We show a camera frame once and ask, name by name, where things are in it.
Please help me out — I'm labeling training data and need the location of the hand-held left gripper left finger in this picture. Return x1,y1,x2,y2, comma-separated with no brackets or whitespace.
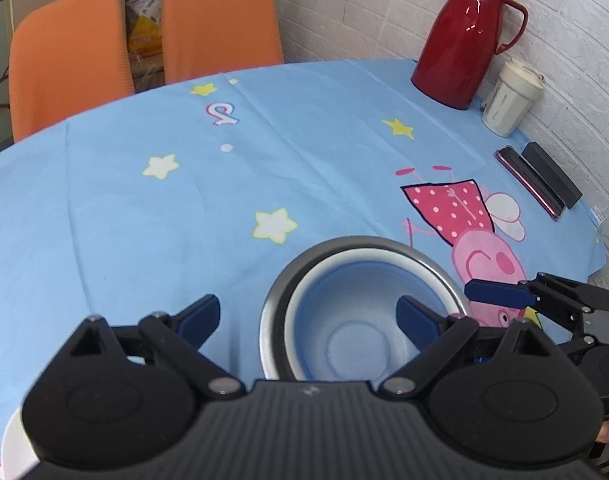
69,294,246,397

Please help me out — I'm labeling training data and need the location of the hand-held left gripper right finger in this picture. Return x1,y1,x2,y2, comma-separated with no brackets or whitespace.
379,296,551,397

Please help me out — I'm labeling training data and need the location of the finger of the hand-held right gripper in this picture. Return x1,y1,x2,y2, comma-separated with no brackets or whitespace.
463,272,609,333

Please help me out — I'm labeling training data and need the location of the blue plastic bowl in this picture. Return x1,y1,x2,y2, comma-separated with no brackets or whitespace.
289,255,455,382

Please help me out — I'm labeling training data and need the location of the steel bowl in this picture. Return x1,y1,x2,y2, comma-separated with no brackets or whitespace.
258,235,471,382

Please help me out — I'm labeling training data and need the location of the blue cartoon printed tablecloth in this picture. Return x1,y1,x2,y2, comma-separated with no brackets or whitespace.
0,58,609,476

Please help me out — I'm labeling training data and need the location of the phone with pink case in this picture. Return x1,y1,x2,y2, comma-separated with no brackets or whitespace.
493,146,565,222

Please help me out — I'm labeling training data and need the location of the black rectangular box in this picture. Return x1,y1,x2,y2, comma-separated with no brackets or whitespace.
521,142,583,209

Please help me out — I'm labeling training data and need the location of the cream lidded cup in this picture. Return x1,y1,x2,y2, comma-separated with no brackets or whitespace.
481,58,545,138

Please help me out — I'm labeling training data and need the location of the white ribbed bowl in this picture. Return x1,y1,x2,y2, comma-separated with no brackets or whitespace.
2,405,38,478

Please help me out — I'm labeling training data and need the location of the red thermos jug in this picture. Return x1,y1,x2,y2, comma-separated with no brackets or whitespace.
411,0,529,111

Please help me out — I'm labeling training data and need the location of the orange chair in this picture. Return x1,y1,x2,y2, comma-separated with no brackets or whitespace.
162,0,285,86
8,0,135,143

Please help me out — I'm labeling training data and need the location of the yellow snack bag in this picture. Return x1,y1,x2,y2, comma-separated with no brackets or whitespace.
123,0,165,58

